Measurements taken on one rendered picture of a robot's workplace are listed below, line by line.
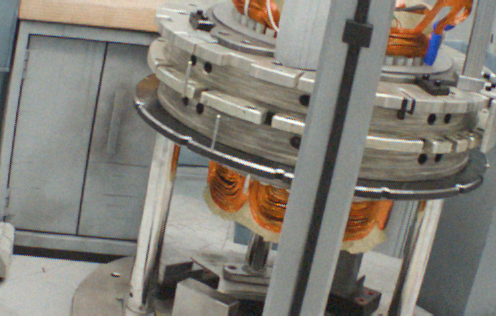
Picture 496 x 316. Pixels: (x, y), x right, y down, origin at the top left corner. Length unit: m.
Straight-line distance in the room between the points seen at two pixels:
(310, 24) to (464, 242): 0.44
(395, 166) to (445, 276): 0.37
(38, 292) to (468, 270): 0.46
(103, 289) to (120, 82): 0.21
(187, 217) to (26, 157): 0.29
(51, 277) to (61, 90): 0.20
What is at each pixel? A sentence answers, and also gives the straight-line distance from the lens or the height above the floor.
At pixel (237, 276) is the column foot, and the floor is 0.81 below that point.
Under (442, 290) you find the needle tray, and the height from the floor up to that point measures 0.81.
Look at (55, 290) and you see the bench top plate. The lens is 1.22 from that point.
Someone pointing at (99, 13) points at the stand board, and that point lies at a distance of 1.20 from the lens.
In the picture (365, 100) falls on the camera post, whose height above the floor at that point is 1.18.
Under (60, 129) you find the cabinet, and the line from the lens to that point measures 1.25.
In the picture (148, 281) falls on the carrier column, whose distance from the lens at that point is 1.13.
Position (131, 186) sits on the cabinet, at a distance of 1.28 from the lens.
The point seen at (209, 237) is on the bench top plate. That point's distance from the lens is 1.43.
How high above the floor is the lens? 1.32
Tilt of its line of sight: 18 degrees down
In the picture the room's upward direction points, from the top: 12 degrees clockwise
